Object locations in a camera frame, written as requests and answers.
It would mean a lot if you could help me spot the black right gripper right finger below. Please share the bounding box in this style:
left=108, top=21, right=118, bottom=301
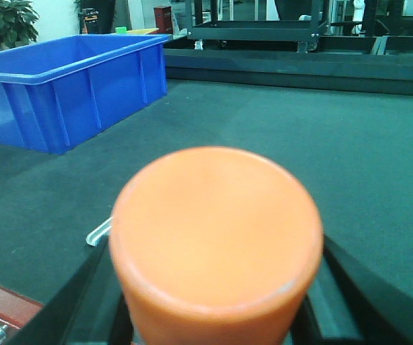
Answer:
left=292, top=236, right=413, bottom=344

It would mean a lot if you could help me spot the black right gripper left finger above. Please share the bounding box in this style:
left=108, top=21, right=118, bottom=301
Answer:
left=8, top=244, right=134, bottom=344

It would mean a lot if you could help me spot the orange cylindrical capacitor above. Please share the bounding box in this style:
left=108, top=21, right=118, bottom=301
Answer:
left=109, top=147, right=323, bottom=344

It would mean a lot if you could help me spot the blue bin on conveyor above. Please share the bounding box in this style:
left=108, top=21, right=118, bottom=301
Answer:
left=0, top=34, right=168, bottom=154

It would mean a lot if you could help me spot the silver metal tray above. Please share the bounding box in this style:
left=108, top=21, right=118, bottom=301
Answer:
left=85, top=216, right=113, bottom=247

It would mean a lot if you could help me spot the green potted plant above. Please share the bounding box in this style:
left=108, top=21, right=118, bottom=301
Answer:
left=0, top=1, right=39, bottom=49

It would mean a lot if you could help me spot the red conveyor frame edge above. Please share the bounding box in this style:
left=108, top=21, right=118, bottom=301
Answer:
left=0, top=275, right=45, bottom=345

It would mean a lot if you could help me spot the black metal frame cart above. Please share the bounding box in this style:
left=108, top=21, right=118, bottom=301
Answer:
left=185, top=1, right=330, bottom=53

